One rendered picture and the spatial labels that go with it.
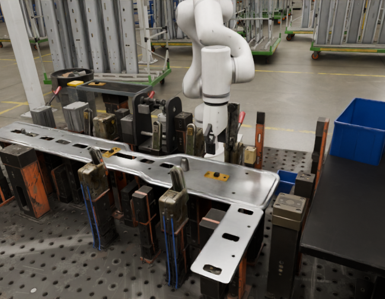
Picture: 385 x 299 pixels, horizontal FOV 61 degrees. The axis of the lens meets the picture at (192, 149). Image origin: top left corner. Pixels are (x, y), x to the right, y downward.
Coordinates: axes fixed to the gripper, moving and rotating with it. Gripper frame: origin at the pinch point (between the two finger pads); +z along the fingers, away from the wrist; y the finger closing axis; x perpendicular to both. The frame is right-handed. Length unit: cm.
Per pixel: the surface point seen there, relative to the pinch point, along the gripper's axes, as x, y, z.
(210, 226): 7.7, 22.6, 14.0
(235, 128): 1.4, -13.9, -0.8
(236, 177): 6.7, -2.0, 12.0
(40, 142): -83, 4, 12
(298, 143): -10, -245, 112
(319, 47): -51, -668, 84
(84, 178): -40.0, 21.9, 10.3
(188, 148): -17.9, -13.5, 11.0
